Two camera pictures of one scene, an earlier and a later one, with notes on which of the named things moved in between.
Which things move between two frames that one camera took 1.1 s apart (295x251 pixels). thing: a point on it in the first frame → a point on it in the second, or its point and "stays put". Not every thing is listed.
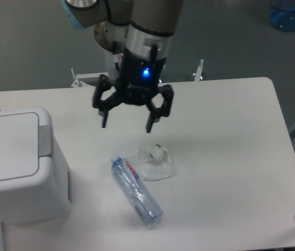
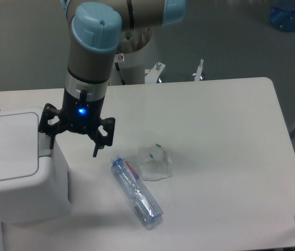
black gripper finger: [105, 82] → [49, 111]
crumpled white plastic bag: [156, 162] stays put
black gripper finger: [156, 113] → [97, 138]
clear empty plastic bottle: [145, 203] stays put
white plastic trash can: [24, 172] stays put
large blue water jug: [291, 20] stays put
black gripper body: [139, 78] → [81, 115]
